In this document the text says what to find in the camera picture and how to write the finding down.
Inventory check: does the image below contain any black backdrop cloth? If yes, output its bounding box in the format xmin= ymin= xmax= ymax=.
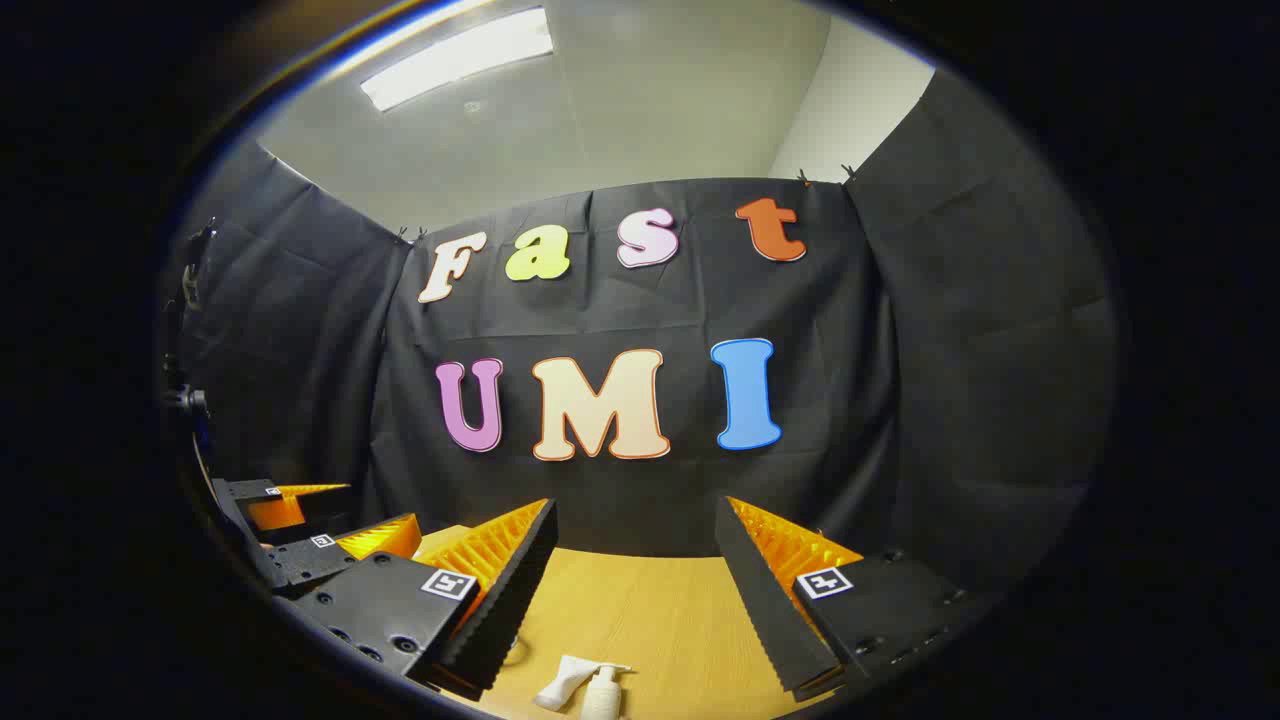
xmin=165 ymin=65 xmax=1116 ymax=601

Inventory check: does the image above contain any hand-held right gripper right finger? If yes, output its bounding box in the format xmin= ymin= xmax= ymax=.
xmin=715 ymin=496 xmax=993 ymax=702

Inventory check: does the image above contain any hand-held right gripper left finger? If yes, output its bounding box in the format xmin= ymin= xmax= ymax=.
xmin=285 ymin=497 xmax=559 ymax=701

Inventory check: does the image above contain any white squeeze tube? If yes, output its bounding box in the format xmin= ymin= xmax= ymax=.
xmin=533 ymin=655 xmax=601 ymax=713

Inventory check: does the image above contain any ceiling light panel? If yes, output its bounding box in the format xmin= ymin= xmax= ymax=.
xmin=360 ymin=6 xmax=555 ymax=113

